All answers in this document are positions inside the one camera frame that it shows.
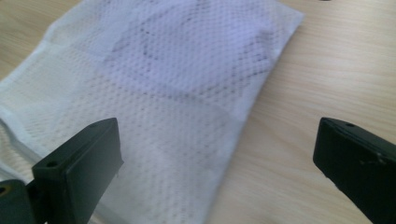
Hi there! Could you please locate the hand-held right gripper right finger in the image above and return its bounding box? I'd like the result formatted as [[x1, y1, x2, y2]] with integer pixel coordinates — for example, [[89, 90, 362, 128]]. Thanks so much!
[[312, 117, 396, 224]]

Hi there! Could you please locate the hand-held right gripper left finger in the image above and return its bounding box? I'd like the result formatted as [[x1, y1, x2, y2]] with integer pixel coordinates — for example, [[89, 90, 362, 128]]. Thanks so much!
[[32, 117, 124, 224]]

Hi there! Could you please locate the white mesh laundry bag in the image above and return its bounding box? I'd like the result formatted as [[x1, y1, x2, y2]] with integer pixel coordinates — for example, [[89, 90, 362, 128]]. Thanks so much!
[[0, 0, 306, 224]]

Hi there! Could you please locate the white crumpled garment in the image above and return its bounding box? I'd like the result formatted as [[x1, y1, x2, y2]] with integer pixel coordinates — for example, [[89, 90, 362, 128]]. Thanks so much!
[[110, 0, 283, 101]]

